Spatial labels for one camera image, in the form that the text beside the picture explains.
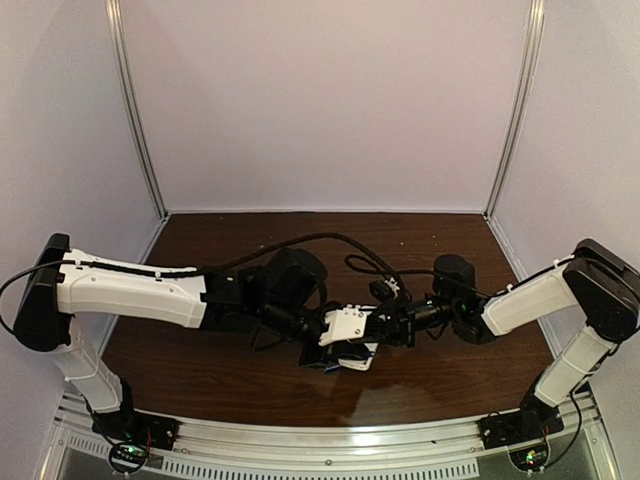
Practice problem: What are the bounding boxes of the white remote control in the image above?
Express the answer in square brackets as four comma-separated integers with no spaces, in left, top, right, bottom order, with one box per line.
[338,343,379,371]

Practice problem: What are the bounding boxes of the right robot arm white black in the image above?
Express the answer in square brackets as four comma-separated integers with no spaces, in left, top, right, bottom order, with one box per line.
[365,238,639,435]

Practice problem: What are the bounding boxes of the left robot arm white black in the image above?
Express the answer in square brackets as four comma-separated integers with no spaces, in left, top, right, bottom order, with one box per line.
[7,233,357,438]

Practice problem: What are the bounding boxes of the right controller board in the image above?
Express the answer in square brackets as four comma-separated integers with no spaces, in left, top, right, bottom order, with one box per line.
[508,440,550,474]

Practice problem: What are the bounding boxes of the controller board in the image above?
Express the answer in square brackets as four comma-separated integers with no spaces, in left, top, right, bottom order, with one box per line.
[107,442,149,475]
[508,440,550,474]

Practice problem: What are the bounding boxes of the left controller board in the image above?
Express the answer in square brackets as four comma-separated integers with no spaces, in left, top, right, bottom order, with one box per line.
[107,442,149,475]

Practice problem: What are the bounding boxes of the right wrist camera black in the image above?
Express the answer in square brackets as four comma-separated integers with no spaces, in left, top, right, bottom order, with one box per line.
[369,278,400,302]

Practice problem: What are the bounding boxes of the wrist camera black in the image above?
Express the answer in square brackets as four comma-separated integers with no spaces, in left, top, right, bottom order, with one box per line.
[369,278,400,302]
[319,305,374,346]

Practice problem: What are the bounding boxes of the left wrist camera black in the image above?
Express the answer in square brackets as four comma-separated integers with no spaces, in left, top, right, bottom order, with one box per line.
[319,305,374,346]

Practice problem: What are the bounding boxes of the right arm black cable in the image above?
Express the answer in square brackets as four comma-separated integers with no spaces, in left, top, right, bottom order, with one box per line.
[344,254,436,281]

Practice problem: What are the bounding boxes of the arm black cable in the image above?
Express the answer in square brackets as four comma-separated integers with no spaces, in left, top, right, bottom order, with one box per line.
[0,232,391,346]
[344,254,436,281]

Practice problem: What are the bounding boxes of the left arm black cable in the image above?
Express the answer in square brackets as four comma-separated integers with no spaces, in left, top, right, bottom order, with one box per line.
[0,232,391,346]

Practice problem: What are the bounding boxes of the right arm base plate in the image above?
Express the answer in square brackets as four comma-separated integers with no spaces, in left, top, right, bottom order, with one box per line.
[477,408,564,450]

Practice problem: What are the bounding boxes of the aluminium front rail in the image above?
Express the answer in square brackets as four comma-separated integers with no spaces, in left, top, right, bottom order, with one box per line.
[47,392,609,476]

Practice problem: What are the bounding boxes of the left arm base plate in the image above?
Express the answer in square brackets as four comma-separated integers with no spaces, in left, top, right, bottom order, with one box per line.
[92,410,179,451]

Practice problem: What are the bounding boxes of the right aluminium corner post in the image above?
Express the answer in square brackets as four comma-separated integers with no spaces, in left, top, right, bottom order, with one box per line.
[484,0,546,221]

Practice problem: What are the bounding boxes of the aluminium corner post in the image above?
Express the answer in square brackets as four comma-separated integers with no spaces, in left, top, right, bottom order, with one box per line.
[484,0,546,221]
[105,0,169,221]

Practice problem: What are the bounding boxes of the left aluminium corner post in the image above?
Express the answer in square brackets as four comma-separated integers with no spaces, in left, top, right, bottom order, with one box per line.
[105,0,169,221]

